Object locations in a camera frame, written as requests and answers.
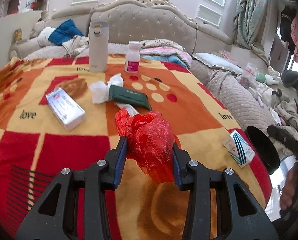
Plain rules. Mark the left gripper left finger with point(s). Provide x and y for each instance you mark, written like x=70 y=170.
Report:
x=54 y=214

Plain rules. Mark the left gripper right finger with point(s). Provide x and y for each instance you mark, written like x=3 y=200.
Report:
x=239 y=215

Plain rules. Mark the red plastic bag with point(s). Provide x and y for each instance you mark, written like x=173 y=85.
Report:
x=150 y=140

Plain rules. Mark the black round trash bin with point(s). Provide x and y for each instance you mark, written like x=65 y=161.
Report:
x=264 y=147

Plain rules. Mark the person right hand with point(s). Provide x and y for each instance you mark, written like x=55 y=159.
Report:
x=288 y=190

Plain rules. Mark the beige quilted sofa cover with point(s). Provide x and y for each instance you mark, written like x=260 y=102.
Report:
x=223 y=84

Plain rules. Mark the blue striped white box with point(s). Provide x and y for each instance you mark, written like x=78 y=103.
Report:
x=239 y=148

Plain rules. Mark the orange red patterned blanket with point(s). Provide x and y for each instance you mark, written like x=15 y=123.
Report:
x=35 y=146

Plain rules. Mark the white silver medicine box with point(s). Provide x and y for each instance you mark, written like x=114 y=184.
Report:
x=68 y=112

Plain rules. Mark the white pillow with trim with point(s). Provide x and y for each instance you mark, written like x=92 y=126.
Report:
x=216 y=62

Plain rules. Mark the green patterned curtain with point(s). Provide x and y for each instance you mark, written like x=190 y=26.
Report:
x=248 y=19

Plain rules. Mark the crumpled white tissue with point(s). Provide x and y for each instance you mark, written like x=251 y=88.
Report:
x=100 y=90

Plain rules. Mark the dark green pouch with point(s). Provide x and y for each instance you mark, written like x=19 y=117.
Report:
x=128 y=96

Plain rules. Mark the pink blue folded blanket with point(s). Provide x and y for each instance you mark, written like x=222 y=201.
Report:
x=164 y=50

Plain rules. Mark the white pill bottle pink label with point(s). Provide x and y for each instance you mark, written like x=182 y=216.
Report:
x=133 y=57

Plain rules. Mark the blue garment on sofa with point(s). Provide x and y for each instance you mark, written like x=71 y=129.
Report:
x=64 y=32

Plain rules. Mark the beige thermos flask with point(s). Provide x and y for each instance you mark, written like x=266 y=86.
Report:
x=98 y=46

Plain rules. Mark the beige tufted sofa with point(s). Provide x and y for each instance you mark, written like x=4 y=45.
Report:
x=137 y=20

